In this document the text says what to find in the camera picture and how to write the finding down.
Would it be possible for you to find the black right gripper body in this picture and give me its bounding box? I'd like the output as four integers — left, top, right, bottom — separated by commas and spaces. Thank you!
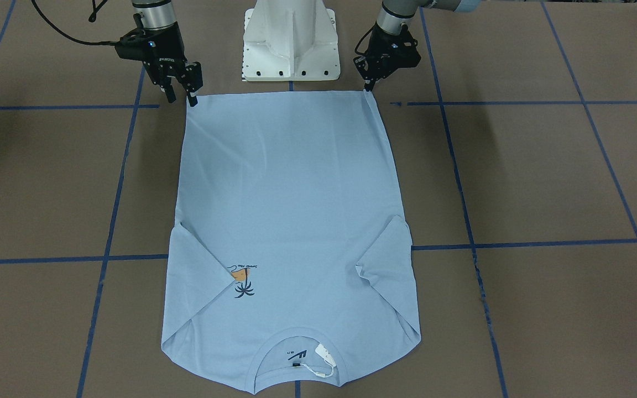
114, 23, 203, 92

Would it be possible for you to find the black braided cable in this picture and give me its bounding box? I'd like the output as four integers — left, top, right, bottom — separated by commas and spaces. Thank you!
30, 0, 131, 46

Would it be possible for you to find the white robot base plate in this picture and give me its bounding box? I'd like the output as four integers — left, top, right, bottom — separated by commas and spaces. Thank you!
241, 1, 341, 82

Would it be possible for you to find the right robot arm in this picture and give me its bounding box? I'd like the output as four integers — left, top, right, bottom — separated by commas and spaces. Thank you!
114, 1, 203, 107

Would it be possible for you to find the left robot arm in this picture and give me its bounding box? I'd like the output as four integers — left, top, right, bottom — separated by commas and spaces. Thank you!
352, 1, 481, 92

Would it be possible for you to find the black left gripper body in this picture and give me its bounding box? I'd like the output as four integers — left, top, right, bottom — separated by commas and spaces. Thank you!
353, 24, 421, 84

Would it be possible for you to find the white hang tag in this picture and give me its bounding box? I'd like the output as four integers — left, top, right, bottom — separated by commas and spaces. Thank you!
291, 343, 338, 379

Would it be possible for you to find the light blue t-shirt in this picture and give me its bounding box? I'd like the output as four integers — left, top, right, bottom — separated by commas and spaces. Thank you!
161, 91, 421, 395

